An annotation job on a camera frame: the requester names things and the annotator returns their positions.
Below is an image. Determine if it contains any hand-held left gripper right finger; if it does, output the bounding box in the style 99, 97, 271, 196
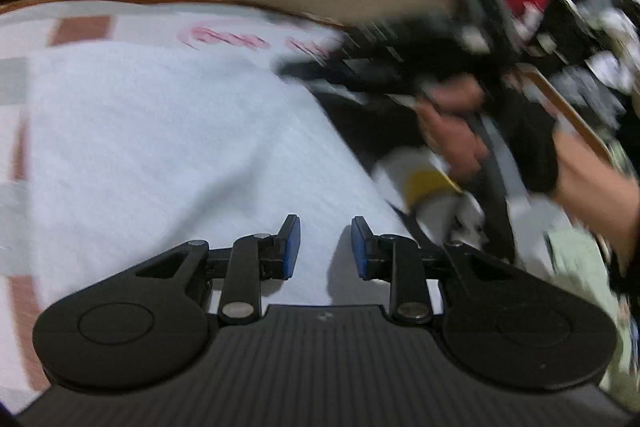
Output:
351, 216, 517, 325

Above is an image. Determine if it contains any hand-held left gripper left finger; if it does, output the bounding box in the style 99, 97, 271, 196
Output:
135, 214, 302, 326

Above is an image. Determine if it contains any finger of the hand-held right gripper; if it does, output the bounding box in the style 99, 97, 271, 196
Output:
274, 49, 362, 84

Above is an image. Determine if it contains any black garment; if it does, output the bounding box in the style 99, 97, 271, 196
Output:
315, 72, 518, 264

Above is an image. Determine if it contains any white t-shirt with dark print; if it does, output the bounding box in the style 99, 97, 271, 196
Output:
26, 41, 418, 308

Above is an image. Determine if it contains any person's right forearm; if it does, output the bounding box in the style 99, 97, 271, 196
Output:
552, 131, 640, 270

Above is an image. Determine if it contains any person's right hand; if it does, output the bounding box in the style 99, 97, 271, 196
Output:
416, 74, 559, 196

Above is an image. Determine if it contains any white garment with yellow band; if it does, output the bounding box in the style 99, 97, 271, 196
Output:
372, 146, 487, 245

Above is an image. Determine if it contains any black white patterned clothing pile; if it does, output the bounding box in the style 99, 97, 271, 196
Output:
520, 0, 640, 135

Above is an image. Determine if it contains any checked rug with brown border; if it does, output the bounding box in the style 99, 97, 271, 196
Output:
0, 0, 351, 413

